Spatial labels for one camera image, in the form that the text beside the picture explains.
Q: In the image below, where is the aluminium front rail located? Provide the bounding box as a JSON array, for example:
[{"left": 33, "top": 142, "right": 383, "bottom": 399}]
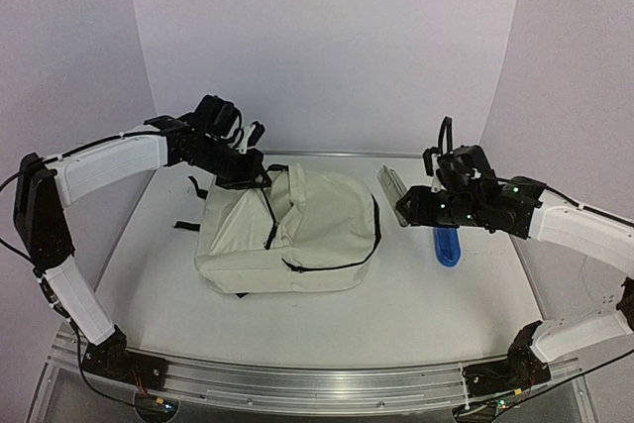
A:
[{"left": 47, "top": 321, "right": 588, "bottom": 417}]

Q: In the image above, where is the silver black stapler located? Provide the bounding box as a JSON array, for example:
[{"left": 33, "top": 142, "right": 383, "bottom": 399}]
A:
[{"left": 377, "top": 165, "right": 408, "bottom": 228}]

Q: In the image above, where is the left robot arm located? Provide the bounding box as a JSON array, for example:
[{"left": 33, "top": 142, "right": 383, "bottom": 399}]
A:
[{"left": 1, "top": 95, "right": 270, "bottom": 378}]

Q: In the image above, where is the blue pencil case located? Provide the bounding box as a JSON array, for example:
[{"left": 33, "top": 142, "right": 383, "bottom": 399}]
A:
[{"left": 433, "top": 228, "right": 462, "bottom": 267}]

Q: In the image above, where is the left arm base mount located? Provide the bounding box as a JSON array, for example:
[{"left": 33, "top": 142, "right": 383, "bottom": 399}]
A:
[{"left": 81, "top": 326, "right": 168, "bottom": 392}]

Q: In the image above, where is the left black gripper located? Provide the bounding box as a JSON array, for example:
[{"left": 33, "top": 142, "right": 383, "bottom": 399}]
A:
[{"left": 187, "top": 135, "right": 272, "bottom": 190}]

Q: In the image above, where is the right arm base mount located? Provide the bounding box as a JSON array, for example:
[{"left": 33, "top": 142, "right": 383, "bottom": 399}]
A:
[{"left": 462, "top": 321, "right": 551, "bottom": 397}]

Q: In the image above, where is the cream canvas backpack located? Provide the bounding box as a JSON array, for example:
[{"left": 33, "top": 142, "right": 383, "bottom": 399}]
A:
[{"left": 174, "top": 164, "right": 382, "bottom": 296}]

